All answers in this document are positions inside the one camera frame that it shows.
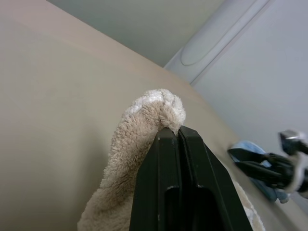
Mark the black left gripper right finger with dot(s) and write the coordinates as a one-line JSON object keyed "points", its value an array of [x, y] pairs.
{"points": [[207, 187]]}

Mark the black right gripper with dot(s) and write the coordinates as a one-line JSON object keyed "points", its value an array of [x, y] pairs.
{"points": [[281, 166]]}

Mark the beige fluffy towel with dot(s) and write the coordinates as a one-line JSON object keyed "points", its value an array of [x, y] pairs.
{"points": [[120, 154]]}

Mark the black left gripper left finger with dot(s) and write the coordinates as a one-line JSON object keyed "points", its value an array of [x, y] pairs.
{"points": [[156, 183]]}

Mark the white panel with oval recess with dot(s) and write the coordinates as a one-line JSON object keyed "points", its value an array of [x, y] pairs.
{"points": [[199, 45]]}

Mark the blue towel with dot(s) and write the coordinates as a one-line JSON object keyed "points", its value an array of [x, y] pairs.
{"points": [[264, 191]]}

